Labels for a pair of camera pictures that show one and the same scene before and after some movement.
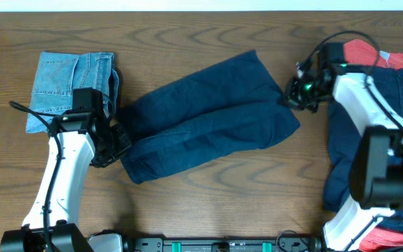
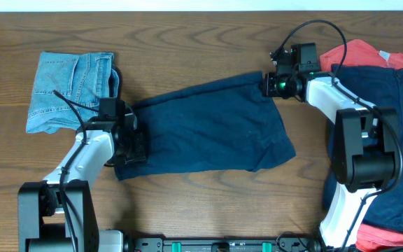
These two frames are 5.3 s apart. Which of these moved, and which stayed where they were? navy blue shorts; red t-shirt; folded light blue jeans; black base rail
Moved: navy blue shorts
Stayed: black base rail; folded light blue jeans; red t-shirt
